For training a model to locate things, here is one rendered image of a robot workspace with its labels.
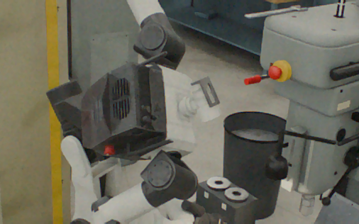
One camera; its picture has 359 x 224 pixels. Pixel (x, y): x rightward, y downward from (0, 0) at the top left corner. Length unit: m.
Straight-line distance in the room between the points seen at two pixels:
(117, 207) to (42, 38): 1.58
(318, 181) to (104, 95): 0.71
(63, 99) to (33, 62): 1.21
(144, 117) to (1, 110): 1.65
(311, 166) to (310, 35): 0.46
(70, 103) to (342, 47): 0.89
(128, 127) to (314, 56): 0.55
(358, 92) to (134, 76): 0.66
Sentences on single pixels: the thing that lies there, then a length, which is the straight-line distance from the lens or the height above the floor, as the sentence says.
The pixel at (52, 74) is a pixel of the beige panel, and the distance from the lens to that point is 3.38.
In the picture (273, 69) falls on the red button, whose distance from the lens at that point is 1.74.
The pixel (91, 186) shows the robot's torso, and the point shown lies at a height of 1.25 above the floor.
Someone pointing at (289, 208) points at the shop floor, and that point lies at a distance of 4.52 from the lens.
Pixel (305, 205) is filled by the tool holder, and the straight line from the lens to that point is 2.13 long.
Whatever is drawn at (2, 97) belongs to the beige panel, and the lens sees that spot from 3.30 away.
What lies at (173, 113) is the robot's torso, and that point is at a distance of 1.86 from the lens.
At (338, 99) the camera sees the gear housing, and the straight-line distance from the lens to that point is 1.82.
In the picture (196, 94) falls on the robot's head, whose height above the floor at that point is 1.65.
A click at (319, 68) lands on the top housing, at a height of 1.80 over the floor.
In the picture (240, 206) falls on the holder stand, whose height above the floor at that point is 1.12.
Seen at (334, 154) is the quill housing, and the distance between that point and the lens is 1.97.
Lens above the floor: 2.33
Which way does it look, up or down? 26 degrees down
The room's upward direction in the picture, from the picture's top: 6 degrees clockwise
